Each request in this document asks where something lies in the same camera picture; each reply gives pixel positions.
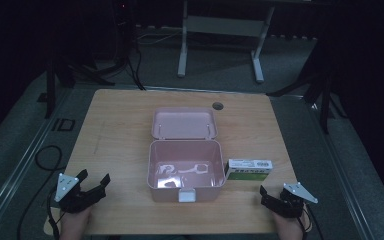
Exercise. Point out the green and white medicine carton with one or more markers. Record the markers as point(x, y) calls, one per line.
point(249, 169)

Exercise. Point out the black tripod stand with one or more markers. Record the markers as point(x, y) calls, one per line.
point(325, 110)
point(50, 90)

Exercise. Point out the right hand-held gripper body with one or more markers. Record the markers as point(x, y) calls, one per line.
point(288, 205)

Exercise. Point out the white metal desk frame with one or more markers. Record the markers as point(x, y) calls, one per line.
point(225, 26)

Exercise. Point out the person's left hand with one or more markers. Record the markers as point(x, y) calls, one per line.
point(75, 225)

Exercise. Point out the person's right hand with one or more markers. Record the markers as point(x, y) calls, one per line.
point(288, 228)

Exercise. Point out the pink plastic box with lid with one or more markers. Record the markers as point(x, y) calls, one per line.
point(186, 156)

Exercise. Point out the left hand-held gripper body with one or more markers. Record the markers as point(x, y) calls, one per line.
point(69, 197)

